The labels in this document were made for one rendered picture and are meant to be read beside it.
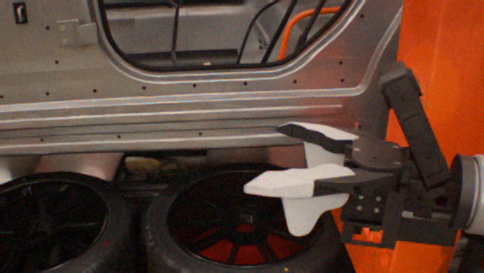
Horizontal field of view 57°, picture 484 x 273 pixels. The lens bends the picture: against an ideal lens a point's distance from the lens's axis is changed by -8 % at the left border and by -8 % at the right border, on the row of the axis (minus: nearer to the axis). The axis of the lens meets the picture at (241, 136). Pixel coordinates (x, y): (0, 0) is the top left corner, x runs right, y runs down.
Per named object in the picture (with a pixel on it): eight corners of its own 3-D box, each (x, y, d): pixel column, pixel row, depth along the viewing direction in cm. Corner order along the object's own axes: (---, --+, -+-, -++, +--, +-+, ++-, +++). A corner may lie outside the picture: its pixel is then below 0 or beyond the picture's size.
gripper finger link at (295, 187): (255, 254, 39) (350, 233, 42) (258, 190, 36) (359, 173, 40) (241, 235, 41) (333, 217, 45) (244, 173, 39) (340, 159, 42)
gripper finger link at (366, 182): (321, 206, 37) (406, 188, 41) (323, 188, 37) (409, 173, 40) (294, 180, 42) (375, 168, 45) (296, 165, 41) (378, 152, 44)
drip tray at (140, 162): (209, 153, 288) (209, 148, 286) (206, 193, 251) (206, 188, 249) (124, 153, 288) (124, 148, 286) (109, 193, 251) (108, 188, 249)
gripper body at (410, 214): (332, 243, 43) (459, 259, 41) (343, 158, 40) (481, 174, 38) (338, 205, 50) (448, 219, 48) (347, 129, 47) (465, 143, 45)
